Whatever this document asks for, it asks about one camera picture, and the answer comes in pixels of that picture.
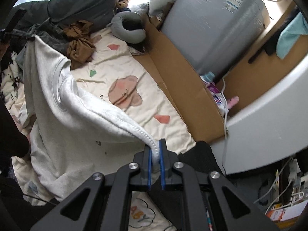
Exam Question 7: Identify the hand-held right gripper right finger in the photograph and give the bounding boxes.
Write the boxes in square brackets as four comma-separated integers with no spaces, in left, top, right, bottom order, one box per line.
[159,138,281,231]

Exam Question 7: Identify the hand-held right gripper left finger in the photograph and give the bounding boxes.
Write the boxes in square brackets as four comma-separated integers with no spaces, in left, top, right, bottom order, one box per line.
[30,147,153,231]

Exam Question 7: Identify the white sweatshirt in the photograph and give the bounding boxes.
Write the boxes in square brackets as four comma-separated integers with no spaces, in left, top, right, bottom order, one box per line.
[23,35,160,201]

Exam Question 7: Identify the grey camouflage garment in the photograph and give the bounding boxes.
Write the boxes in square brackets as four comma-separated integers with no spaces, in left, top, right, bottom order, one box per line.
[16,17,71,68]

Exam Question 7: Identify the spotted fluffy white blanket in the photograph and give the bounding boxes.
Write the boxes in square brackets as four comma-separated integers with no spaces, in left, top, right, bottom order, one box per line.
[0,50,26,99]

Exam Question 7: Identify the brown garment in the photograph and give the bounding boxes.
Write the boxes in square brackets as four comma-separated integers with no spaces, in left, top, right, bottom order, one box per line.
[63,20,97,71]

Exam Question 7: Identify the dark grey pillow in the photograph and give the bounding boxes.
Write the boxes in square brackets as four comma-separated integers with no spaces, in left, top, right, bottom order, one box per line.
[14,0,118,33]

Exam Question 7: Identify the white and blue packet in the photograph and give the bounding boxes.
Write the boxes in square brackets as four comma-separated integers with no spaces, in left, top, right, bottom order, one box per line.
[212,94,228,111]

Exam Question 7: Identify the brown cardboard sheet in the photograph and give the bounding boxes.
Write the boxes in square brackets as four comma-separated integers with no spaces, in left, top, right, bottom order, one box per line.
[131,13,227,145]

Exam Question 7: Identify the grey neck pillow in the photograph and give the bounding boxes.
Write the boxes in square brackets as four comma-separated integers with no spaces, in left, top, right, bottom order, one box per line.
[111,12,148,45]

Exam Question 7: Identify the purple packet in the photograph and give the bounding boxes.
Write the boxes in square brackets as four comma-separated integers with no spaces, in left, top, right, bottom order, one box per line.
[206,82,223,95]

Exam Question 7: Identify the pink plastic item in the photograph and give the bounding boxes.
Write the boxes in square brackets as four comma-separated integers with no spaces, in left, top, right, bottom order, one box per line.
[226,96,240,109]

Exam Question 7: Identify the bear print bed sheet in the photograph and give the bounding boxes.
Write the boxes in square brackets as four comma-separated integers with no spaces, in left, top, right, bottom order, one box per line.
[0,25,196,231]

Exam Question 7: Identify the blue bottle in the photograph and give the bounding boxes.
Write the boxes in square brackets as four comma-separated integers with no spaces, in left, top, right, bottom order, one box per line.
[200,72,215,83]

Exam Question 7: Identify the brown plush toy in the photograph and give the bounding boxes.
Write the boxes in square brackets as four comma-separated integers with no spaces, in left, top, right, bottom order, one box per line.
[117,0,132,12]

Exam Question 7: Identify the brown cardboard panel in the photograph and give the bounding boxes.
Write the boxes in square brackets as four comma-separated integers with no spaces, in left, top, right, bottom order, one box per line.
[222,3,304,116]

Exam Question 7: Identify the orange and white box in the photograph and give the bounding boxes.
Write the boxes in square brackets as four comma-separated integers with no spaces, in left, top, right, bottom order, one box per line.
[265,200,308,222]

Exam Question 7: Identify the white power strip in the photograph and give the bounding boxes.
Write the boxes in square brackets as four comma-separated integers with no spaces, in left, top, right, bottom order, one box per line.
[287,159,299,184]

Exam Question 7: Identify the person's legs in black trousers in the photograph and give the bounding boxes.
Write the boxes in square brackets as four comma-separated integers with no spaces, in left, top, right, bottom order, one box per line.
[0,168,59,231]

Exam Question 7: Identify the grey wrapped mattress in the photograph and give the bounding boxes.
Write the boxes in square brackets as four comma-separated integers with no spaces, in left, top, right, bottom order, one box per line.
[160,0,272,77]

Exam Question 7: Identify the teal cloth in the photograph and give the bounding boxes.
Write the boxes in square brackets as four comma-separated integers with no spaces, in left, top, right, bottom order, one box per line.
[276,12,303,59]

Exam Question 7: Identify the white cable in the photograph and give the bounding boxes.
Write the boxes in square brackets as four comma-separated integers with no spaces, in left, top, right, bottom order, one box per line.
[221,73,231,175]

